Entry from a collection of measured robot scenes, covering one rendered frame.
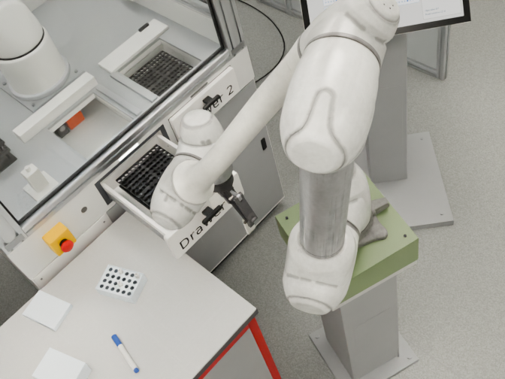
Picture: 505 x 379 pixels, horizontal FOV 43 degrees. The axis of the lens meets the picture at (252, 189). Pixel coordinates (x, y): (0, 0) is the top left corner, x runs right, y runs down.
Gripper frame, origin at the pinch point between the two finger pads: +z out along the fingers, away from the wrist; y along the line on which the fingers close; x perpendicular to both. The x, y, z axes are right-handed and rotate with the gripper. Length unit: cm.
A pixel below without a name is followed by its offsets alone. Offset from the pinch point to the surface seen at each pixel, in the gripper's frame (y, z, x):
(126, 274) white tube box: 20.3, 12.5, 29.6
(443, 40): 29, 65, -153
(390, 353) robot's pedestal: -37, 82, -21
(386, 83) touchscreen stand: 11, 26, -86
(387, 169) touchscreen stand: 11, 78, -85
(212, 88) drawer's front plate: 41, -1, -32
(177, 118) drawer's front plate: 40.9, -1.1, -16.4
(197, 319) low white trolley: -6.3, 15.0, 26.1
